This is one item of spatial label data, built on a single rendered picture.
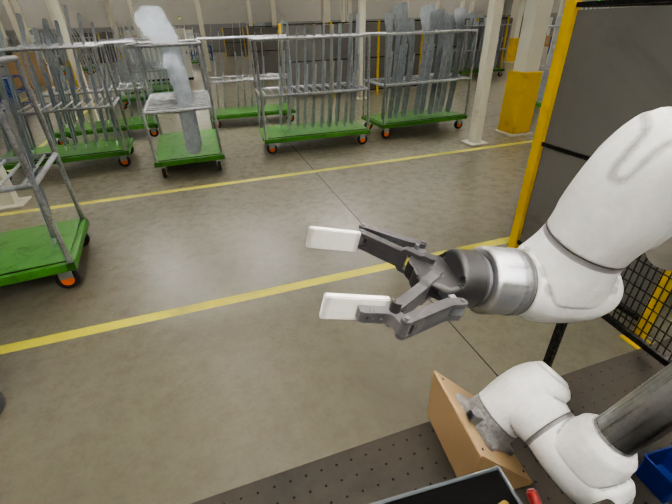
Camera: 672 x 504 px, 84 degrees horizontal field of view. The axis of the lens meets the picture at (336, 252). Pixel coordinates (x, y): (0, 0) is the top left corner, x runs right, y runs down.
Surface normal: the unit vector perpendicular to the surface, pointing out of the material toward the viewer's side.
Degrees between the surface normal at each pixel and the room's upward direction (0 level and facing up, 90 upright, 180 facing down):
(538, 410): 42
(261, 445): 0
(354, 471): 0
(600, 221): 87
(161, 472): 0
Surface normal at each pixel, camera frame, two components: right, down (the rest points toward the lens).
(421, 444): -0.03, -0.86
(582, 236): -0.79, 0.41
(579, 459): -0.83, -0.04
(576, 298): 0.08, 0.58
